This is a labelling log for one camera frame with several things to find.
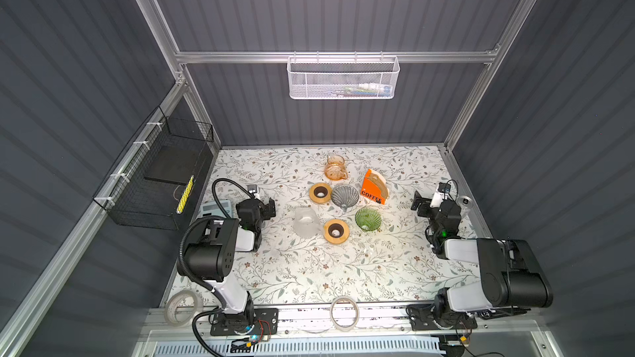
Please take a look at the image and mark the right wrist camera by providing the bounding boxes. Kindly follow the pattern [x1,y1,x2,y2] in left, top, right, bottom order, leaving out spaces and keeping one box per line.
[430,182,451,208]

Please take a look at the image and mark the tape roll centre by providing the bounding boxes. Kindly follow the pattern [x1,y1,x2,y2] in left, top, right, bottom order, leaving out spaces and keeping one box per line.
[329,296,360,332]

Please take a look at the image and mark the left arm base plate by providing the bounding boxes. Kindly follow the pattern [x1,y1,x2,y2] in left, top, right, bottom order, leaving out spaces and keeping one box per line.
[208,308,279,337]

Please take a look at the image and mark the white wire basket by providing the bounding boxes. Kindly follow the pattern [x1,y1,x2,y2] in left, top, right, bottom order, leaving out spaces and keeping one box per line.
[286,54,400,100]

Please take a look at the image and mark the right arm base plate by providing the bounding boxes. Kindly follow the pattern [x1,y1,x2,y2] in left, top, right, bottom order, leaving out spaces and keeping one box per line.
[405,304,478,332]

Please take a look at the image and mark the orange glass carafe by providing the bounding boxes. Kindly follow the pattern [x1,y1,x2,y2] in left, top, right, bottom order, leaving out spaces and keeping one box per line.
[324,155,348,181]

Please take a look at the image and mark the orange coffee filter box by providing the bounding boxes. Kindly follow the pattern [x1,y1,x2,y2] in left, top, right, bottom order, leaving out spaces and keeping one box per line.
[360,169,390,205]

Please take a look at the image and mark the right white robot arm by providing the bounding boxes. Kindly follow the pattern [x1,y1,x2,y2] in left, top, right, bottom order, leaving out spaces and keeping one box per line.
[411,183,554,329]

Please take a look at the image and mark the yellow striped stick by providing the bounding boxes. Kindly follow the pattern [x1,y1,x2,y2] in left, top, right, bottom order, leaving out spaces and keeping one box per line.
[176,176,194,215]

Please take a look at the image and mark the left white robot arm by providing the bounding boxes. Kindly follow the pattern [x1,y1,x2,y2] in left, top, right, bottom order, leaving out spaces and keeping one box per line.
[177,178,276,321]

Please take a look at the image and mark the clear tape roll left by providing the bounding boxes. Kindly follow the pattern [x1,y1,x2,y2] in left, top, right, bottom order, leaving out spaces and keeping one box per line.
[164,289,203,327]

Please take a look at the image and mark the grey glass dripper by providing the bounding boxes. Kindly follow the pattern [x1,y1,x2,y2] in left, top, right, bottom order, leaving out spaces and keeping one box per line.
[331,184,360,212]

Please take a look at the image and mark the black wire basket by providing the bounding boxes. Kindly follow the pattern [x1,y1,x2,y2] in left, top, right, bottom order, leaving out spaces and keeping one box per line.
[94,109,214,231]

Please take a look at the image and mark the white vented cable duct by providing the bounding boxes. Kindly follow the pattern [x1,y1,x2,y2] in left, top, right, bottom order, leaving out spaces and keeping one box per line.
[210,336,447,357]

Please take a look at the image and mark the green glass dripper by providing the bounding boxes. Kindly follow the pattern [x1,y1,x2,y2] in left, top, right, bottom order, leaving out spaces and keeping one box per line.
[355,208,382,232]

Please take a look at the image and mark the clear plastic bottle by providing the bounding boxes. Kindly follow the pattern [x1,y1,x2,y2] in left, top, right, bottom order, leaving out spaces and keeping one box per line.
[456,196,474,219]

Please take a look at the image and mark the light blue calculator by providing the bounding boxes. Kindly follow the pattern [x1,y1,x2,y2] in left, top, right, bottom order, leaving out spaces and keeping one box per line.
[198,199,234,218]

